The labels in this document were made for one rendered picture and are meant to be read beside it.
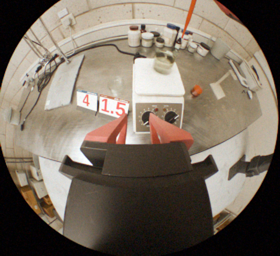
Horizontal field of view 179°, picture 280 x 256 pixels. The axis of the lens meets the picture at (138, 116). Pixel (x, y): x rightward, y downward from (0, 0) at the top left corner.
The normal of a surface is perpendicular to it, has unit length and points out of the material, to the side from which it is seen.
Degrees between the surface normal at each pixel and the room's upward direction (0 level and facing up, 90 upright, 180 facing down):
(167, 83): 0
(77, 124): 0
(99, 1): 90
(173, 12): 90
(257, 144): 90
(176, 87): 0
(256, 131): 90
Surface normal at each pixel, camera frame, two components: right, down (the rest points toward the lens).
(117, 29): 0.11, 0.96
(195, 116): 0.00, -0.25
